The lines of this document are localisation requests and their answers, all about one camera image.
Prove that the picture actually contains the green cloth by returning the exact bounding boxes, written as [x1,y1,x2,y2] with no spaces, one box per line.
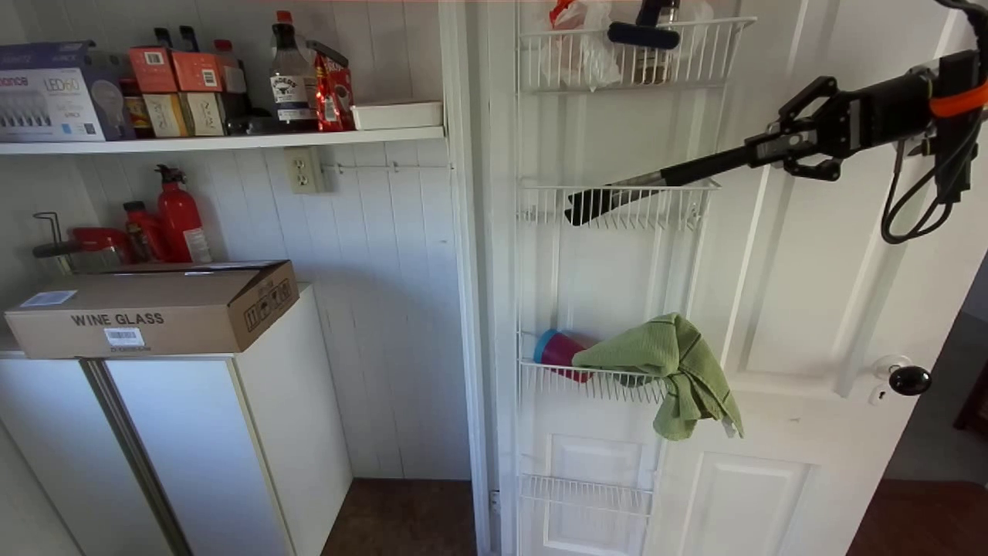
[574,313,745,443]

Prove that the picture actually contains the wall power outlet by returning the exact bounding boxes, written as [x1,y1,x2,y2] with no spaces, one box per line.
[288,149,324,194]

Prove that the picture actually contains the white flat box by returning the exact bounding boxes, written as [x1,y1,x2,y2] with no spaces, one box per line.
[351,103,441,129]

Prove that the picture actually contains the black squeegee handle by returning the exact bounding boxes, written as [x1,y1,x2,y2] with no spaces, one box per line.
[609,0,679,51]

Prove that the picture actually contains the red jar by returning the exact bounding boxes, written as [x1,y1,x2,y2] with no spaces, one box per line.
[72,230,129,268]

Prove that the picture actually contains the orange carton box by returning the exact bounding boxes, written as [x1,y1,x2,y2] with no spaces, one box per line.
[126,47,190,140]
[173,51,227,136]

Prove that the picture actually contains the white wire door rack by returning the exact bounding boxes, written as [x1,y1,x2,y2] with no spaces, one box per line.
[490,0,750,556]

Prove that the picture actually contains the cardboard wine glass box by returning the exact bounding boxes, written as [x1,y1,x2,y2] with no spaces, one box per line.
[5,261,299,360]

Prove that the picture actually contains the black door knob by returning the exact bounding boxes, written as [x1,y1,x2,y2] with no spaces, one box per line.
[888,364,933,397]

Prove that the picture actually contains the red fire extinguisher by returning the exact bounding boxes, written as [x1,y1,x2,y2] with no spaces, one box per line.
[157,165,211,264]

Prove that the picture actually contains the pink and blue cups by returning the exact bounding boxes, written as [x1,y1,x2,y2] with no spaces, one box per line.
[533,329,590,384]

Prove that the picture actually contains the white panel door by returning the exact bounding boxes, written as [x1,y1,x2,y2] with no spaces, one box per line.
[483,0,988,556]

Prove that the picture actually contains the black and silver tongs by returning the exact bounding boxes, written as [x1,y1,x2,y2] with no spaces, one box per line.
[565,144,775,226]

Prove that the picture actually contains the white cabinet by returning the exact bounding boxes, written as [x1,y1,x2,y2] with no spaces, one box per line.
[0,293,351,556]

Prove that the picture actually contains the grey appliance box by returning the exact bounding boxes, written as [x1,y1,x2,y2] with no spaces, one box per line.
[0,40,103,142]

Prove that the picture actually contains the dark sauce bottle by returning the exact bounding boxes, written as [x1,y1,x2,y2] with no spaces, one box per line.
[268,9,314,129]

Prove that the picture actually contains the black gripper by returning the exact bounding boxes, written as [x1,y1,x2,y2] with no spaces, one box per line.
[778,68,937,181]

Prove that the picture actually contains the small red bottle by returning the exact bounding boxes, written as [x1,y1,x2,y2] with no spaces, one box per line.
[124,202,155,264]

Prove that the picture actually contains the white wall shelf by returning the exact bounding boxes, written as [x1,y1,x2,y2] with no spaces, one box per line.
[0,126,446,159]

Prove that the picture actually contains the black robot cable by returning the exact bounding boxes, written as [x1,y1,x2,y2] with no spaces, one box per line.
[877,0,988,246]

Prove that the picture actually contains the red snack bag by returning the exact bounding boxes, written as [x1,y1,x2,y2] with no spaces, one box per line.
[310,40,354,133]

